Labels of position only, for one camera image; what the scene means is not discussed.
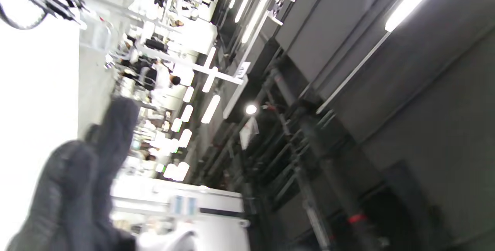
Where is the person's left hand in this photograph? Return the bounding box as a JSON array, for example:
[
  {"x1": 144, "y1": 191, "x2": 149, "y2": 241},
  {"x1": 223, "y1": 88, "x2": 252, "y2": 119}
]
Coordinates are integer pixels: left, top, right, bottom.
[{"x1": 7, "y1": 96, "x2": 140, "y2": 251}]

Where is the white equipment cabinet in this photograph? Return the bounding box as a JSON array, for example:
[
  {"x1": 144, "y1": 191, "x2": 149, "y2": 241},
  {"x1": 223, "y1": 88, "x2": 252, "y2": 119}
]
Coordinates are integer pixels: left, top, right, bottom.
[{"x1": 111, "y1": 179, "x2": 252, "y2": 251}]

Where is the row of ceiling light panels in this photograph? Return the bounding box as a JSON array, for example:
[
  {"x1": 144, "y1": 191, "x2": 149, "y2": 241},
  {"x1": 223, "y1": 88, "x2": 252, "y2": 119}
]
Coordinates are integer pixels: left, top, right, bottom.
[{"x1": 155, "y1": 0, "x2": 271, "y2": 182}]

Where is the long ceiling light strip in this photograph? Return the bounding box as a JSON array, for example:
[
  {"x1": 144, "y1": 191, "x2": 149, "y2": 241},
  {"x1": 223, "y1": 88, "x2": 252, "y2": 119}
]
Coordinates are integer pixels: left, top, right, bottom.
[{"x1": 385, "y1": 0, "x2": 449, "y2": 32}]

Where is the black pipe with red band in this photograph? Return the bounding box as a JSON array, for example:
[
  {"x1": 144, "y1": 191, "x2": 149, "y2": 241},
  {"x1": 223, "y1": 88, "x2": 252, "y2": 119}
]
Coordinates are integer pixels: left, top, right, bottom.
[{"x1": 271, "y1": 69, "x2": 387, "y2": 251}]

